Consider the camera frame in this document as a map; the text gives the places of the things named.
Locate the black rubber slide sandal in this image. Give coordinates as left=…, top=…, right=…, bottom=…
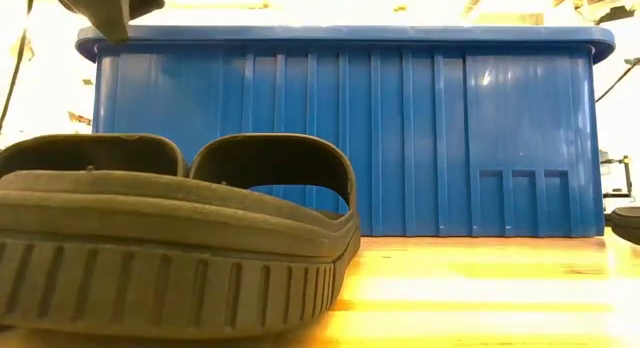
left=0, top=132, right=362, bottom=340
left=606, top=205, right=640, bottom=247
left=0, top=132, right=190, bottom=179

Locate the blue plastic bin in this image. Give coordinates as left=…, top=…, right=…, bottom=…
left=74, top=25, right=616, bottom=238

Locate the black metal stand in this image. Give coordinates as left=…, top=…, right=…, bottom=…
left=599, top=155, right=634, bottom=199

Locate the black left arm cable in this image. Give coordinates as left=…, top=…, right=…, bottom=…
left=0, top=0, right=37, bottom=135

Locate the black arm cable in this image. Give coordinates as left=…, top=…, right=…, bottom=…
left=594, top=56, right=640, bottom=104
left=0, top=0, right=37, bottom=135

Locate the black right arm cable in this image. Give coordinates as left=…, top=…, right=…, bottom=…
left=594, top=56, right=640, bottom=104

